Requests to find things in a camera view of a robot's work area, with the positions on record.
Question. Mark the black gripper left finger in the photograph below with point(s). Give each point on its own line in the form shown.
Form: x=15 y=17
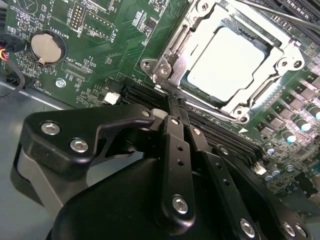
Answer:
x=75 y=125

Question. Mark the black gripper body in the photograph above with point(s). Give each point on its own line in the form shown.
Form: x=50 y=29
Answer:
x=112 y=207

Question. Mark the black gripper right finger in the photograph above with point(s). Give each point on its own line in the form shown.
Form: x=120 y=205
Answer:
x=222 y=173

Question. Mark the silver CPU plate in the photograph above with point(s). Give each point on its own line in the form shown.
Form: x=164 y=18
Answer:
x=225 y=62

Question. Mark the metal socket cover frame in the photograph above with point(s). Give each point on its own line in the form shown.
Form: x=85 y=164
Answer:
x=252 y=23

